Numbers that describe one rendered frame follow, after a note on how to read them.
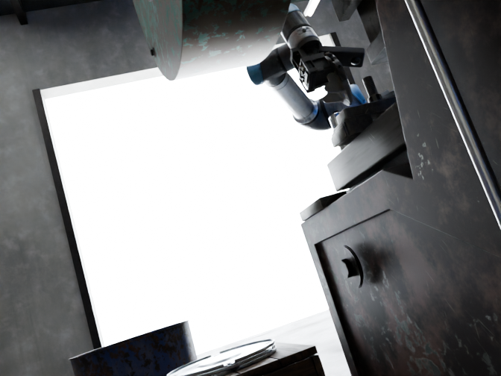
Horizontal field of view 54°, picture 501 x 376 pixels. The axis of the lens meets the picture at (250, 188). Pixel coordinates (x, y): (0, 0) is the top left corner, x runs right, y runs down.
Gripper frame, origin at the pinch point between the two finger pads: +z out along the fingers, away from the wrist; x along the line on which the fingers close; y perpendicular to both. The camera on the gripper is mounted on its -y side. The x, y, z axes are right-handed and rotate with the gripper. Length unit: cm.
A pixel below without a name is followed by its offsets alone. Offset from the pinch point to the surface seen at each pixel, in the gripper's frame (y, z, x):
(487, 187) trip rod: 19, 51, 44
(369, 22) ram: -0.5, -0.2, 21.4
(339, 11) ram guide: 2.1, -7.6, 19.5
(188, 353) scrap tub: 56, 18, -82
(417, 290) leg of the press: 19, 51, 17
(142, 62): 19, -396, -310
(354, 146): 15.0, 24.7, 17.9
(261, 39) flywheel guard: 24.1, 3.8, 27.7
